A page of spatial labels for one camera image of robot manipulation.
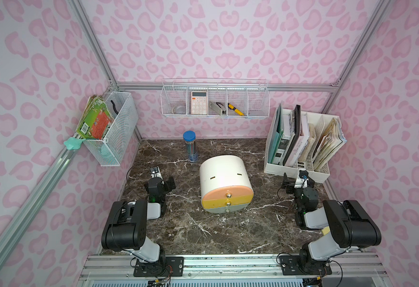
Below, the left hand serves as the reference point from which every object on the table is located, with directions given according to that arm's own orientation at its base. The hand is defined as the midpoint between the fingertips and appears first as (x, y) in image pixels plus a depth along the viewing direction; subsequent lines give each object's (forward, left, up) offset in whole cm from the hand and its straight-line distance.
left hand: (159, 175), depth 94 cm
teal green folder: (+7, -58, +22) cm, 62 cm away
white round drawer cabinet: (-12, -34, +11) cm, 37 cm away
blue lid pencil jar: (+15, -16, +13) cm, 25 cm away
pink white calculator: (+30, -21, +23) cm, 43 cm away
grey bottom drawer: (-18, -35, -1) cm, 39 cm away
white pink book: (+9, -73, +11) cm, 74 cm away
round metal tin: (+28, -11, +21) cm, 37 cm away
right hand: (-2, -69, +5) cm, 69 cm away
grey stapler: (+31, -31, +19) cm, 48 cm away
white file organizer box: (+24, -87, +15) cm, 92 cm away
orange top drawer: (-17, -34, +14) cm, 41 cm away
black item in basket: (+23, +20, +27) cm, 41 cm away
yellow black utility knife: (+31, -38, +20) cm, 53 cm away
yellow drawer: (-18, -34, +7) cm, 40 cm away
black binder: (+7, -66, +23) cm, 71 cm away
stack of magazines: (+7, -85, +19) cm, 87 cm away
